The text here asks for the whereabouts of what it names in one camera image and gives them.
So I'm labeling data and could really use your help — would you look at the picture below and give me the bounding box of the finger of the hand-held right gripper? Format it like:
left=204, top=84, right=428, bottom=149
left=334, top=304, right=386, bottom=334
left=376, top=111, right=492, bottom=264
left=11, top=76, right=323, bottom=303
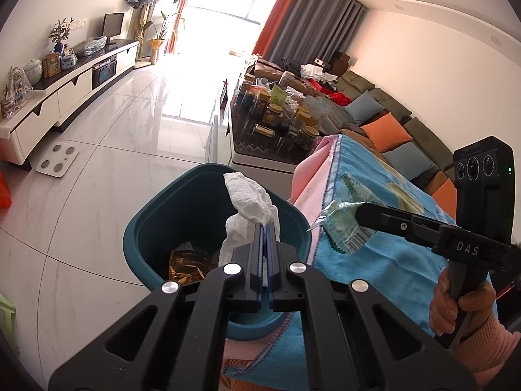
left=355, top=203, right=442, bottom=249

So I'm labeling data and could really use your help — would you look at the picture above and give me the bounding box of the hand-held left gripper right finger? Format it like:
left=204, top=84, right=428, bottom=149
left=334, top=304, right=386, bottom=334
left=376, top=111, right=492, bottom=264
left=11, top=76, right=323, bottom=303
left=266, top=222, right=477, bottom=391

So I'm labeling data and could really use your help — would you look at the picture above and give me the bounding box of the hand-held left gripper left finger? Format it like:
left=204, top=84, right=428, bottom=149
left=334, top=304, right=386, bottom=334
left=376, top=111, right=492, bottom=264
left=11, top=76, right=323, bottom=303
left=48, top=223, right=266, bottom=391

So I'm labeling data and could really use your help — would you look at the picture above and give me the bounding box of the clear green printed packet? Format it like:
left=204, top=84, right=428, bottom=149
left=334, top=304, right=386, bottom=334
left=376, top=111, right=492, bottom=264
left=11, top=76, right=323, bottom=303
left=307, top=171, right=426, bottom=255

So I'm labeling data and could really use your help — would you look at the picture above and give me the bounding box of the gold foil wrapper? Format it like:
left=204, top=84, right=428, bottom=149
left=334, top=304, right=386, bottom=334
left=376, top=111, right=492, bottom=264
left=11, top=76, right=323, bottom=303
left=169, top=248, right=220, bottom=283

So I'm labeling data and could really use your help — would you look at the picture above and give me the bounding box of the white tissue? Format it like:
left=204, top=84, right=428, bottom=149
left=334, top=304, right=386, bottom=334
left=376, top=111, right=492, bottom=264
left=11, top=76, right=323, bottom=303
left=219, top=172, right=281, bottom=267

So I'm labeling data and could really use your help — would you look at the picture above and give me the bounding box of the teal waste bin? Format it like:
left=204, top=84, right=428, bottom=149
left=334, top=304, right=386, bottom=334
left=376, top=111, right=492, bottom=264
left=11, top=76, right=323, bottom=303
left=123, top=164, right=312, bottom=342

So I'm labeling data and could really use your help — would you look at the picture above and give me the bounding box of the person's right hand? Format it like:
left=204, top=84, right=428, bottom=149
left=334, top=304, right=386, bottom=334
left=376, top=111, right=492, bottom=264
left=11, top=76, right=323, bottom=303
left=429, top=271, right=497, bottom=339

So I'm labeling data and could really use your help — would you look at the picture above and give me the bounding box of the orange cushion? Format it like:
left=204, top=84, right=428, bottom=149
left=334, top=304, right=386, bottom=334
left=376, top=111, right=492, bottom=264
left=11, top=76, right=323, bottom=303
left=360, top=112, right=414, bottom=153
left=431, top=178, right=458, bottom=216

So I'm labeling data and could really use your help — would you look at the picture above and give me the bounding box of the blue floral blanket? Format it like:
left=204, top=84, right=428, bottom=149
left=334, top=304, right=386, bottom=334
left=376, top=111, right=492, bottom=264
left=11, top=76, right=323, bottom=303
left=222, top=134, right=495, bottom=379

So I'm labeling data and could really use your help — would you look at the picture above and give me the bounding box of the blue-grey cushion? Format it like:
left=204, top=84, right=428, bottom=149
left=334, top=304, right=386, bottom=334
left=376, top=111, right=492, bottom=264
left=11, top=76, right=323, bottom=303
left=346, top=91, right=387, bottom=125
left=383, top=143, right=434, bottom=182

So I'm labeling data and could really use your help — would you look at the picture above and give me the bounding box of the olive green sofa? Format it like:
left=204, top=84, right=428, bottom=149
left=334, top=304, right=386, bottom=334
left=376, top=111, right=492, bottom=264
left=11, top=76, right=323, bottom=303
left=252, top=57, right=458, bottom=221

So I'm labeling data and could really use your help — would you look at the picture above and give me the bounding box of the pink blanket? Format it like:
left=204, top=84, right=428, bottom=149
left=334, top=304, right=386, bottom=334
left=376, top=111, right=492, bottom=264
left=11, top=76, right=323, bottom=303
left=222, top=134, right=346, bottom=391

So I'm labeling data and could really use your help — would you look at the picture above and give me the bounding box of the glass coffee table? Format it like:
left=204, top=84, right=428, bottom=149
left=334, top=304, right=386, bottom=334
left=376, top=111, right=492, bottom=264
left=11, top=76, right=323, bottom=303
left=212, top=77, right=338, bottom=174

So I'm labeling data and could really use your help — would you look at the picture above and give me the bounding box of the red cloth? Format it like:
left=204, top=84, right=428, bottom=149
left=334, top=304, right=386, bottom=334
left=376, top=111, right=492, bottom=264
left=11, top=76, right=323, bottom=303
left=311, top=79, right=351, bottom=107

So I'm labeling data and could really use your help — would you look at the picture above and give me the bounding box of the group of jars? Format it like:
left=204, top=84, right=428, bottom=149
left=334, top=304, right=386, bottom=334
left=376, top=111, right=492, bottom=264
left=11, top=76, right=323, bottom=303
left=234, top=77, right=326, bottom=151

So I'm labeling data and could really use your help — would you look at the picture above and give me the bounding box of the pile of white clothes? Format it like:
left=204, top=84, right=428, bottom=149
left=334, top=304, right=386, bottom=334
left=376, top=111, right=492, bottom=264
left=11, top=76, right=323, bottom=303
left=301, top=64, right=338, bottom=82

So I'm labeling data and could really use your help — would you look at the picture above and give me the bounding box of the brown box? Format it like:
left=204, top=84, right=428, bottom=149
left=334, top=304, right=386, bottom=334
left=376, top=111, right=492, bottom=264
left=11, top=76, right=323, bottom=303
left=330, top=51, right=351, bottom=74

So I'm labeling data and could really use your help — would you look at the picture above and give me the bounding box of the grey curtain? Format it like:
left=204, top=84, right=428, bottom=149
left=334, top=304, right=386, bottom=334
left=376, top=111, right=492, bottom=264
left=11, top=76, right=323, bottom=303
left=264, top=0, right=367, bottom=74

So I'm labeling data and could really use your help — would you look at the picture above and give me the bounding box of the white bathroom scale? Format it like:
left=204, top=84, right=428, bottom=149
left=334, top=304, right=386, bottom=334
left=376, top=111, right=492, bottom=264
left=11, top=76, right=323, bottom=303
left=36, top=139, right=81, bottom=178

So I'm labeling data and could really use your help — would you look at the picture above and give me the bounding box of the orange curtain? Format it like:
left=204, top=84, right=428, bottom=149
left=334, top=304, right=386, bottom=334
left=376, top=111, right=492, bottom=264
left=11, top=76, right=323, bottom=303
left=254, top=0, right=304, bottom=60

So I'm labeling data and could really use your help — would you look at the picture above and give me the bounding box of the green plastic stool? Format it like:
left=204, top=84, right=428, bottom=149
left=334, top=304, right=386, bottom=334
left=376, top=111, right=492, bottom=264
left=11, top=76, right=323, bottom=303
left=0, top=293, right=17, bottom=335

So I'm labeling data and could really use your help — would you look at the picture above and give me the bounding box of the white and black cabinet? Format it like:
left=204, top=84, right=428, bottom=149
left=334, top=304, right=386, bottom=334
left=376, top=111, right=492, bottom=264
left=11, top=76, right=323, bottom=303
left=0, top=40, right=140, bottom=172

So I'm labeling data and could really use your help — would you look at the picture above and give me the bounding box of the tall leafy plant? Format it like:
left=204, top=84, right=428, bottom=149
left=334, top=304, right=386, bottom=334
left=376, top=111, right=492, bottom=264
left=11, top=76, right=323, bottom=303
left=144, top=0, right=186, bottom=64

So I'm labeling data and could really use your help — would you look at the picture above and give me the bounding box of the orange plastic bag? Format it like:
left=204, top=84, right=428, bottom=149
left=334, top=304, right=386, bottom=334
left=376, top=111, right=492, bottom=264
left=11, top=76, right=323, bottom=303
left=0, top=169, right=13, bottom=212

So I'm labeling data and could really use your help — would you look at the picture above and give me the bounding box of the window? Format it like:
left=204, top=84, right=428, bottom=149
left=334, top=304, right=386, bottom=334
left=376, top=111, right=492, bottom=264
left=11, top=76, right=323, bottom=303
left=175, top=0, right=286, bottom=55

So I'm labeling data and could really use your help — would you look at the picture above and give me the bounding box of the plastic wrapped bundle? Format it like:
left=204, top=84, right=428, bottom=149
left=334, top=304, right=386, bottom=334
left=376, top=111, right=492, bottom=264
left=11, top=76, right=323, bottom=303
left=73, top=36, right=108, bottom=58

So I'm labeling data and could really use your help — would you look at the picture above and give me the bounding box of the black monitor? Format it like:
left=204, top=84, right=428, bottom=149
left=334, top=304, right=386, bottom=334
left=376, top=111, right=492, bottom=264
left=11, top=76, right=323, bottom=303
left=102, top=12, right=125, bottom=47

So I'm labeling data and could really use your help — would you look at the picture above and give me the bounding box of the framed picture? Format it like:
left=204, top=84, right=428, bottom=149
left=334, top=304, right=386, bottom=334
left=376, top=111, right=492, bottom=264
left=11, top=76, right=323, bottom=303
left=42, top=52, right=62, bottom=79

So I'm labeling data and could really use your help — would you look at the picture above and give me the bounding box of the wrapped ship model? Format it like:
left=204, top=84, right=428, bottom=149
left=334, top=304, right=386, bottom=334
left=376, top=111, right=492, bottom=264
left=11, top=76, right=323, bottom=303
left=0, top=66, right=34, bottom=121

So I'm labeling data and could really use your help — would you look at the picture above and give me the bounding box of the white ceramic jar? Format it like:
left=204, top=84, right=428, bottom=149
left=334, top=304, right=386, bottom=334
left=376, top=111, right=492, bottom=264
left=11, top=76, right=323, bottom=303
left=23, top=59, right=43, bottom=86

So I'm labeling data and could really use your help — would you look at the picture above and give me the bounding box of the vase with branches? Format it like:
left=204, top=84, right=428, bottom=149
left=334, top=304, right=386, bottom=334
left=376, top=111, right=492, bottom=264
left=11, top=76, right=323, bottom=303
left=49, top=17, right=75, bottom=53

